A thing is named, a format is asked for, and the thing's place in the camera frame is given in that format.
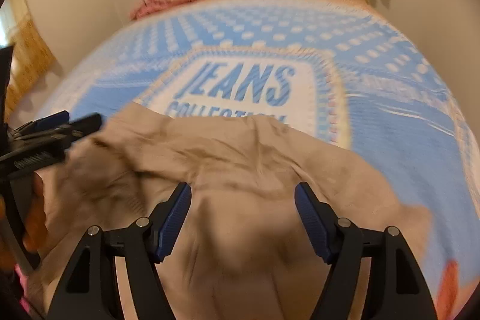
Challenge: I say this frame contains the wide yellow patterned curtain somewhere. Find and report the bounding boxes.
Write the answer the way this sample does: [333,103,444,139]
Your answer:
[0,0,58,120]

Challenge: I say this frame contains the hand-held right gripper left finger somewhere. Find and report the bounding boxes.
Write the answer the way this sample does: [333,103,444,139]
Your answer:
[49,181,193,320]

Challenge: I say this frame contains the blue dotted printed bedsheet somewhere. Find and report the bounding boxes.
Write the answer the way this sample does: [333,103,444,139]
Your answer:
[34,0,480,320]

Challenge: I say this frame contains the beige puffer jacket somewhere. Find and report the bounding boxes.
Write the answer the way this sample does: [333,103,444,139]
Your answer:
[24,104,434,320]

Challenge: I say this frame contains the person's left hand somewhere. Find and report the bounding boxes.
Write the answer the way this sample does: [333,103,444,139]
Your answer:
[22,173,48,254]

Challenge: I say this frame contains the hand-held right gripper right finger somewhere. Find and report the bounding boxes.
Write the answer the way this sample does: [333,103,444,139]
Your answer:
[294,181,438,320]

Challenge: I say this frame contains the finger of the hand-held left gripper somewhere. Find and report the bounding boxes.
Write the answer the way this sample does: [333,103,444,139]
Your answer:
[19,110,71,136]
[44,112,104,168]

